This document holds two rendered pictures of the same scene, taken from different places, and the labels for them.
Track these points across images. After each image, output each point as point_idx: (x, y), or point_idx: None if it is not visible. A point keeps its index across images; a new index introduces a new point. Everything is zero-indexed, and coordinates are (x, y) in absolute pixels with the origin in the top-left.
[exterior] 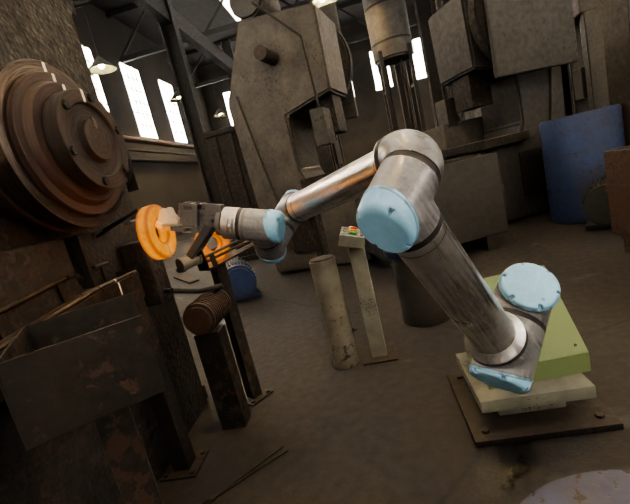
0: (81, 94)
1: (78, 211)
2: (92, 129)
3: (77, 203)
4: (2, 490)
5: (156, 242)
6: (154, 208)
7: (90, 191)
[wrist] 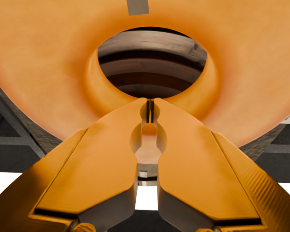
0: (146, 184)
1: (190, 66)
2: (152, 170)
3: (187, 78)
4: None
5: (281, 49)
6: (155, 159)
7: (162, 98)
